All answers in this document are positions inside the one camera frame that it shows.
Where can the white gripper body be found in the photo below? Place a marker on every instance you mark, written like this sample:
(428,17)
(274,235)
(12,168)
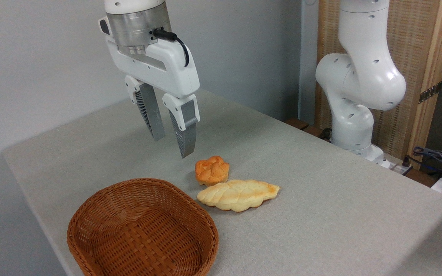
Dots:
(171,69)

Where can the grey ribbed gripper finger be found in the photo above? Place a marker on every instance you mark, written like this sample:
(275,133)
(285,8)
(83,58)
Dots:
(187,132)
(152,113)

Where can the metal screen hinge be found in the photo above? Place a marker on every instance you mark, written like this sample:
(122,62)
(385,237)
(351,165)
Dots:
(430,92)

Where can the pale braided bread loaf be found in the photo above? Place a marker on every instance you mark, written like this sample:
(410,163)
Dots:
(238,194)

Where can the orange round bread bun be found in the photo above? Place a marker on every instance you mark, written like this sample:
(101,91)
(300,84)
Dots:
(212,171)

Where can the brown woven wicker basket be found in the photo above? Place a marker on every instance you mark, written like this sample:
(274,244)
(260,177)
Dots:
(140,234)

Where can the grey tablecloth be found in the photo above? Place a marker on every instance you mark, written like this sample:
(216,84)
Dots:
(320,214)

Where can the dark brown wooden block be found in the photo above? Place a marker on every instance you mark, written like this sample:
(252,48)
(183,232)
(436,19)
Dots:
(314,131)
(297,123)

